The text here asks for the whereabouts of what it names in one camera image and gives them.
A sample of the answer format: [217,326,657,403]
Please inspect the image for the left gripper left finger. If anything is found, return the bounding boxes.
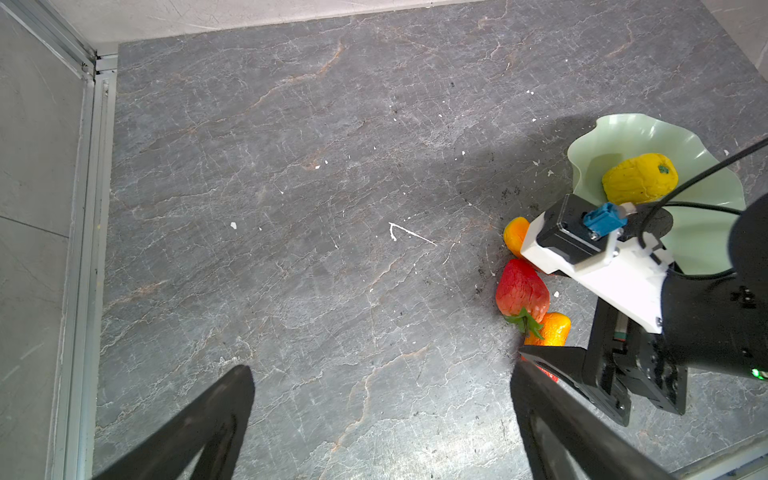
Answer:
[97,365,255,479]

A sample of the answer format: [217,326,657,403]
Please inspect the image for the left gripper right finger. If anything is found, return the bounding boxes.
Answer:
[510,361,672,479]

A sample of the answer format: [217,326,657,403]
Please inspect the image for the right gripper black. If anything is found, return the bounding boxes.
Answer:
[521,299,688,427]

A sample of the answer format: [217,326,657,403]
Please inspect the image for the orange red fake mango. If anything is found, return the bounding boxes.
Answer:
[503,217,530,258]
[524,312,572,347]

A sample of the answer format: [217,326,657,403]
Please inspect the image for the red fake strawberry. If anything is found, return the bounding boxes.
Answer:
[495,259,550,340]

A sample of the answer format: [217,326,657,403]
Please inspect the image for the yellow fake lemon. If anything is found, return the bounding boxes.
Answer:
[602,153,679,205]

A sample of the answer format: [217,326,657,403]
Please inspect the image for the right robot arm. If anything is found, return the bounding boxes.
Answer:
[521,194,767,426]

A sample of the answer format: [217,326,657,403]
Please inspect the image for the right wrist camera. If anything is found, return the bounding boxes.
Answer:
[521,194,673,334]

